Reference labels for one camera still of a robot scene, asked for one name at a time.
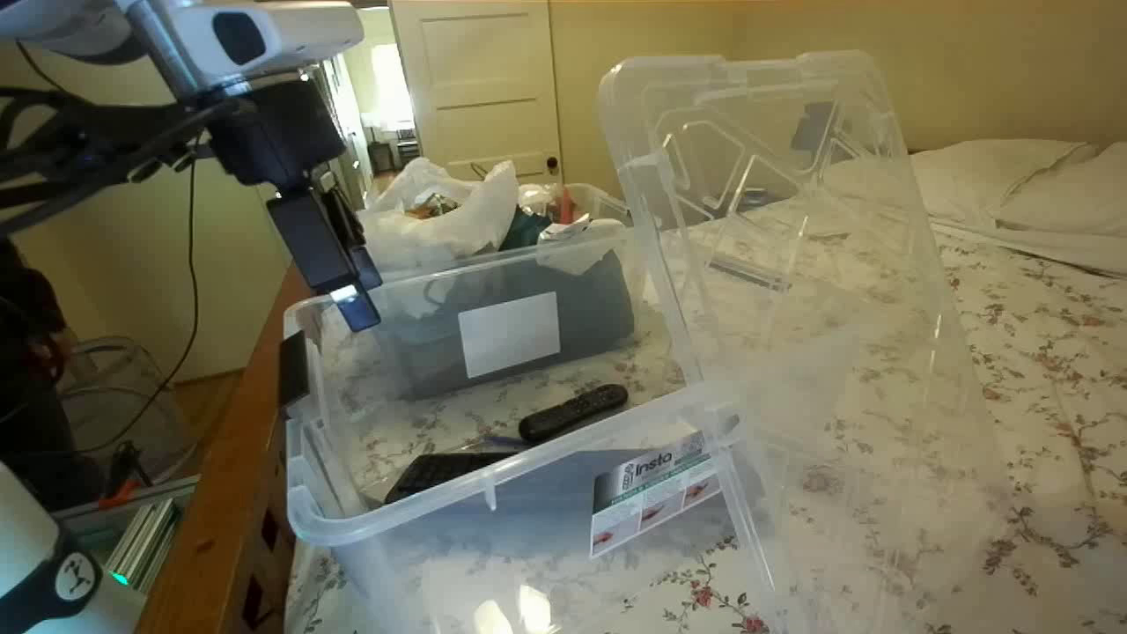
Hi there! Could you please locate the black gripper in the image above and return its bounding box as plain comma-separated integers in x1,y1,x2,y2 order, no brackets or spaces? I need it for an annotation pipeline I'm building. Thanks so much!
206,78,384,330

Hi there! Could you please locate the translucent white plastic bag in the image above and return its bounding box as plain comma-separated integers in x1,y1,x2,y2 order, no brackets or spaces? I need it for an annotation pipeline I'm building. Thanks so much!
354,154,522,277

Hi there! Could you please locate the blank white label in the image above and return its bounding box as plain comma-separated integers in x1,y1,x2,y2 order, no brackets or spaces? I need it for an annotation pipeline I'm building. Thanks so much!
454,289,562,380

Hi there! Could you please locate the flat black rectangular object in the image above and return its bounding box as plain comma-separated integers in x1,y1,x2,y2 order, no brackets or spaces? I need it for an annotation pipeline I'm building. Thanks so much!
384,446,514,506

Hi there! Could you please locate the white panel door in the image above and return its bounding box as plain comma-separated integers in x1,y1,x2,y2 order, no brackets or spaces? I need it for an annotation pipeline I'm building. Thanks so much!
384,0,562,186

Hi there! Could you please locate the clear bin with printed label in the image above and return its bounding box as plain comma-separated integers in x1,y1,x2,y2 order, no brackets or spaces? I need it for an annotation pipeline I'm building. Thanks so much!
277,227,812,634

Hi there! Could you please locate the wooden bed footboard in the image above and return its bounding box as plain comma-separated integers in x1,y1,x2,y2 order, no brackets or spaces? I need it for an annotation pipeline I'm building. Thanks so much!
135,269,314,634

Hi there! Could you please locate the clear bin with blank label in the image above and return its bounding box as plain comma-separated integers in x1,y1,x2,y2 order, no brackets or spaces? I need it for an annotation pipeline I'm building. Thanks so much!
350,173,663,403

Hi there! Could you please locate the black remote control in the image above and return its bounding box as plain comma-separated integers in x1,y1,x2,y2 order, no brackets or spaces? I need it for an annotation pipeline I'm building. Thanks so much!
519,380,635,446

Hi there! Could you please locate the person in dark clothing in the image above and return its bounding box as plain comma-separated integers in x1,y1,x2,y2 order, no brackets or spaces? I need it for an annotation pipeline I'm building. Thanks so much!
0,234,108,513

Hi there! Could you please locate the printed product label sticker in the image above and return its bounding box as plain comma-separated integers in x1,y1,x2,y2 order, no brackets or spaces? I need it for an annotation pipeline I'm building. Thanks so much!
586,437,724,561

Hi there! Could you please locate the white device with black band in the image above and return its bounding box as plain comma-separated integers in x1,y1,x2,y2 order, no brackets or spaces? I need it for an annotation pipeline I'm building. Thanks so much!
0,460,105,634

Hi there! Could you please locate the clear plastic bin lid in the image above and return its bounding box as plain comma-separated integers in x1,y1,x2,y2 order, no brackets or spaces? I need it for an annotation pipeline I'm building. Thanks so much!
596,46,1036,634

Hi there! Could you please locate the white pillow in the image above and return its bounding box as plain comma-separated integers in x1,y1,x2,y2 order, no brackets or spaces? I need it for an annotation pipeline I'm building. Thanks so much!
998,139,1127,238
907,139,1088,227

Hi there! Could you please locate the floral bedspread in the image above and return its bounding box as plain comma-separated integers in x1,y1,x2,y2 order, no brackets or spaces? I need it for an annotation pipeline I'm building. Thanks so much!
277,133,1127,634

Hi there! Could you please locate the thin black camera cable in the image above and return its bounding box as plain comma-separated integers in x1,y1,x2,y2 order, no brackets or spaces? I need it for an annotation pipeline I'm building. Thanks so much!
97,154,205,460

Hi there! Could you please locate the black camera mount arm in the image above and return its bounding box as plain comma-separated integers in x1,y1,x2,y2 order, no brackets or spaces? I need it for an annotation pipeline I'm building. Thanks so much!
0,115,221,234

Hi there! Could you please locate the silver metal equipment frame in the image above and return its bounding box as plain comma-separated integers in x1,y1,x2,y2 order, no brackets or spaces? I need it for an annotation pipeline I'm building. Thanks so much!
49,473,205,596

